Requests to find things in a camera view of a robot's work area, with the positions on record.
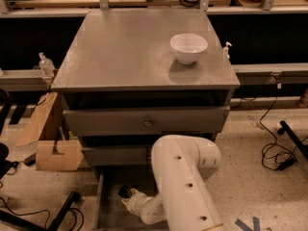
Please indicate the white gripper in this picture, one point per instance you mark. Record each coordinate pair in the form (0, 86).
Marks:
(136, 201)

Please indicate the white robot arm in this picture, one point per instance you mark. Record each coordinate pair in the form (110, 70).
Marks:
(180, 166)

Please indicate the grey open bottom drawer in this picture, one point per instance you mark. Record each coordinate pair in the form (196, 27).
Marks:
(111, 214)

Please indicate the grey middle drawer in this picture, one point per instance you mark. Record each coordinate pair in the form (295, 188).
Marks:
(137, 155)

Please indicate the grey top drawer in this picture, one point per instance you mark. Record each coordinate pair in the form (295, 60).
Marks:
(143, 121)

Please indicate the grey wooden drawer cabinet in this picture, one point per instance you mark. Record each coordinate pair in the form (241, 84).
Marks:
(123, 59)

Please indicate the brown cardboard box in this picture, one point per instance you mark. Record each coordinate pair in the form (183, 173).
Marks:
(58, 155)

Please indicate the clear sanitizer bottle left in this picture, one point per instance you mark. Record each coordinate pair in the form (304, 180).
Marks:
(46, 65)

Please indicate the white ceramic bowl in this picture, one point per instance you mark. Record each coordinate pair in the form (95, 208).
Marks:
(188, 48)

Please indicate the small white pump bottle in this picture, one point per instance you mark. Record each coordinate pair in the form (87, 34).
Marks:
(226, 49)

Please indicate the black stand leg right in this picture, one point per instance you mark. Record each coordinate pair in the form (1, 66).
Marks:
(300, 145)

